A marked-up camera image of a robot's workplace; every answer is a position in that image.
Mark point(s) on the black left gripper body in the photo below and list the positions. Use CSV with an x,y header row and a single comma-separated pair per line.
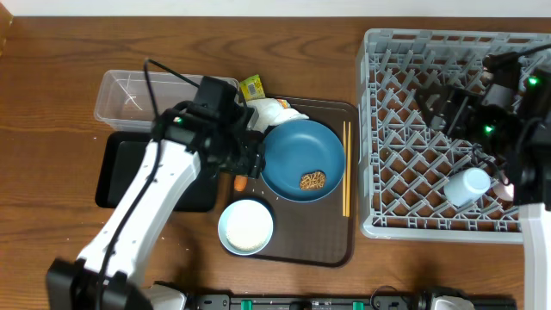
x,y
240,153

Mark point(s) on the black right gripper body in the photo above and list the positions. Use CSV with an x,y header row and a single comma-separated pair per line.
x,y
468,120

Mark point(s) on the light blue cup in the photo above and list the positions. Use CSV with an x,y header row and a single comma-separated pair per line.
x,y
466,186

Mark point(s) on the blue plate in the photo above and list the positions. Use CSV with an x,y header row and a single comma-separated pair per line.
x,y
297,148

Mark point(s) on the light blue rice bowl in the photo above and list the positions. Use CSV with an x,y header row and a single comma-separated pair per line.
x,y
245,227

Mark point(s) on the brown food scrap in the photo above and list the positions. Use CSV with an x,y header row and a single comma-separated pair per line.
x,y
313,181

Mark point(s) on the small pink cup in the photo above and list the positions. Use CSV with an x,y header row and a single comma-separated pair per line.
x,y
504,189

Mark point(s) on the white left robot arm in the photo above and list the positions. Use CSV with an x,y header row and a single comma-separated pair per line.
x,y
186,140

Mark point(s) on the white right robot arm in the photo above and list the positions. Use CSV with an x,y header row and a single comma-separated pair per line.
x,y
519,135

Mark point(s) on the grey plastic dishwasher rack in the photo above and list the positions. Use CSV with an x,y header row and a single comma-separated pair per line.
x,y
403,164

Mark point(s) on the yellow green wrapper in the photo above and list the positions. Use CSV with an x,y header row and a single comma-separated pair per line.
x,y
252,88

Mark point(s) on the white crumpled napkin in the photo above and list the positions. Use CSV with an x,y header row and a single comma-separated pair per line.
x,y
273,112

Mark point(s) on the orange carrot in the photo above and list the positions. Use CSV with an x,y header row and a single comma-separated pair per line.
x,y
240,183

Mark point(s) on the clear plastic bin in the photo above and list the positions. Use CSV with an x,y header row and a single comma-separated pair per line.
x,y
124,102

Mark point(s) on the black tray bin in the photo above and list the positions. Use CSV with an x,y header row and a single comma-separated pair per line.
x,y
123,155

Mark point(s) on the right wooden chopstick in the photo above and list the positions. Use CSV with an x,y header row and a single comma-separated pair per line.
x,y
348,153

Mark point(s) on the wooden chopstick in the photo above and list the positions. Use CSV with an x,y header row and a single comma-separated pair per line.
x,y
348,153
344,178

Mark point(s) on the left wooden chopstick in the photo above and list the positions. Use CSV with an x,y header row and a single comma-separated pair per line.
x,y
344,178

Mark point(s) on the brown serving tray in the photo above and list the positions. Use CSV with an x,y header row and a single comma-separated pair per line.
x,y
314,233

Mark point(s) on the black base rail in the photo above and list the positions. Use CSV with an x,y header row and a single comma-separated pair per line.
x,y
327,302

